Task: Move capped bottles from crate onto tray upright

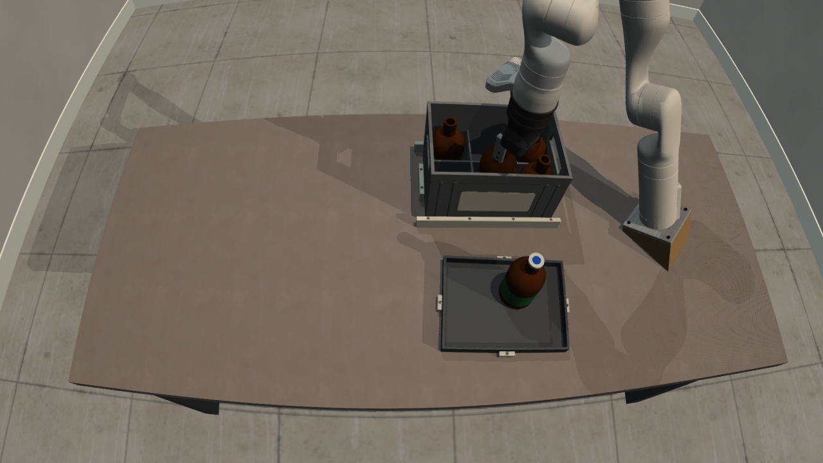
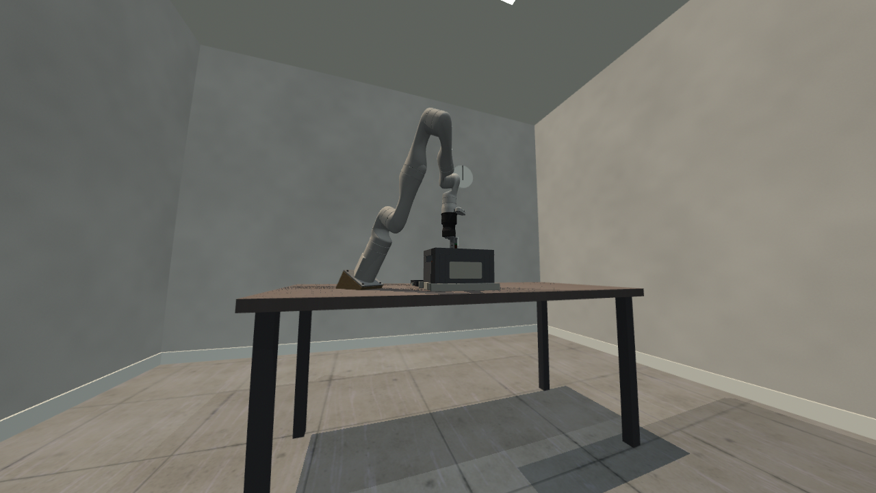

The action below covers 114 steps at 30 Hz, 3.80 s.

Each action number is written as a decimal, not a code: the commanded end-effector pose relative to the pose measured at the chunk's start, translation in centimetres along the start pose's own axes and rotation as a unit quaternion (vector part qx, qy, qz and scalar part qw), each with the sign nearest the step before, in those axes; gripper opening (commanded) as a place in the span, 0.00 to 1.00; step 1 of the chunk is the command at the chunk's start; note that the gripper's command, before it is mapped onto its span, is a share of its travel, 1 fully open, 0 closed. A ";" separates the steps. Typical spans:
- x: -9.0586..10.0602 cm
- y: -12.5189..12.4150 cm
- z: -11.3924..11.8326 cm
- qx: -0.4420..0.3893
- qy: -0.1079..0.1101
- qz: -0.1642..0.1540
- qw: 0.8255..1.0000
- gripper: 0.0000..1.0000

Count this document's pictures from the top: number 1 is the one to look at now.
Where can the brown bottle with white cap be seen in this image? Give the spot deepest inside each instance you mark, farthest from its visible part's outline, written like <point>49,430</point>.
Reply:
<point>490,165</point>
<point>523,281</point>

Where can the grey bottle crate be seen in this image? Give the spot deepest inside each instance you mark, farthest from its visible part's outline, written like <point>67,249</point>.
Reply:
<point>454,188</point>

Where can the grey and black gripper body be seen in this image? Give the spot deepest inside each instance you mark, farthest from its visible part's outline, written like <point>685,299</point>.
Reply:
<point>530,108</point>

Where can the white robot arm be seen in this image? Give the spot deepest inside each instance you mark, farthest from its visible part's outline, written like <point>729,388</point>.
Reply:
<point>546,60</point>

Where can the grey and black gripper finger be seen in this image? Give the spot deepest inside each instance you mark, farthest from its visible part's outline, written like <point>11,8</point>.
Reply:
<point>499,151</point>

